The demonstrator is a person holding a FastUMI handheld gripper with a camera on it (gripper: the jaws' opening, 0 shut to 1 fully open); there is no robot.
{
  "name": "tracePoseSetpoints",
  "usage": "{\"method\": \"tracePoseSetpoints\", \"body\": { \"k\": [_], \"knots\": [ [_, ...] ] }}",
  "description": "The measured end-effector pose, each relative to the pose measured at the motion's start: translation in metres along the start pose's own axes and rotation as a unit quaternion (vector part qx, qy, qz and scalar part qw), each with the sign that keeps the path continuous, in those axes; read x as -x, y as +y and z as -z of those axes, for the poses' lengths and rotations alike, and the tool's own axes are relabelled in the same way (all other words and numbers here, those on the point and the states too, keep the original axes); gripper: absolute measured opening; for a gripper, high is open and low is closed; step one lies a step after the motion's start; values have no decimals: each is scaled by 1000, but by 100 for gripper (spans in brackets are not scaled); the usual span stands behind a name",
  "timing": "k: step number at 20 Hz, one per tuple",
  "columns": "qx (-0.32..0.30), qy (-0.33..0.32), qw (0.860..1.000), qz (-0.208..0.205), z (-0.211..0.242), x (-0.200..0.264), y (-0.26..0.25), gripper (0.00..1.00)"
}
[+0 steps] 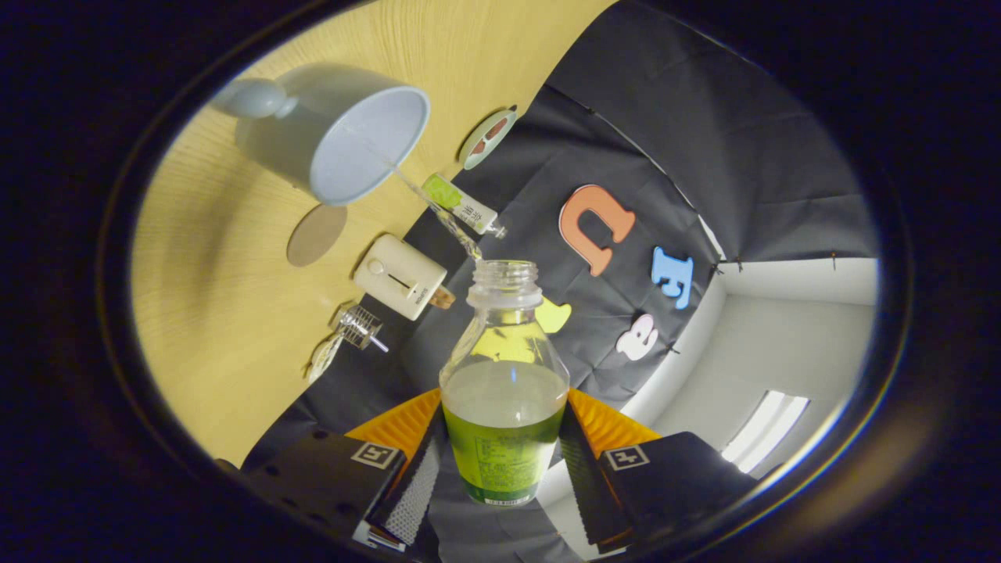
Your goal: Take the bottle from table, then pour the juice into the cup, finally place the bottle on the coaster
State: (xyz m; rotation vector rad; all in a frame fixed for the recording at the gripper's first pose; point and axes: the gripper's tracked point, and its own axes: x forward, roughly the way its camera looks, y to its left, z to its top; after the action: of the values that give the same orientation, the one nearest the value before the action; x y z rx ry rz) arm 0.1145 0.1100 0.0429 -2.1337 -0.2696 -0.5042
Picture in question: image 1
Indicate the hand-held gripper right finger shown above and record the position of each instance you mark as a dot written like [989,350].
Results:
[590,493]

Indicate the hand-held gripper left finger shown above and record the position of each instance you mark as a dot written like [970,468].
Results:
[414,493]

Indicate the clear green-label juice bottle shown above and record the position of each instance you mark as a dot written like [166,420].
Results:
[504,446]

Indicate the brown round coaster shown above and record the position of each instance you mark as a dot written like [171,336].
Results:
[317,234]

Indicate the white cup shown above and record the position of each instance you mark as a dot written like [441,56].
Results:
[274,141]

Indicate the capped green tea bottle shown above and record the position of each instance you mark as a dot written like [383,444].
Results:
[461,205]

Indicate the white divided condiment dish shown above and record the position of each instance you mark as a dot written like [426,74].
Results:
[324,360]

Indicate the ceiling light panel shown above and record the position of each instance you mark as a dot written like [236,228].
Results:
[766,430]

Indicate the brown toast slice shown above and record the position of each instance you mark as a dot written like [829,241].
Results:
[443,298]

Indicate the white toaster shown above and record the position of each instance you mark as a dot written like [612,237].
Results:
[399,277]

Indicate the wooden table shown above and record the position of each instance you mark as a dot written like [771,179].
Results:
[203,313]

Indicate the brown meat piece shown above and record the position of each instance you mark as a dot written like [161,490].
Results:
[478,147]
[496,127]

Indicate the light green plate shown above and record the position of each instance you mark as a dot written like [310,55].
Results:
[500,145]

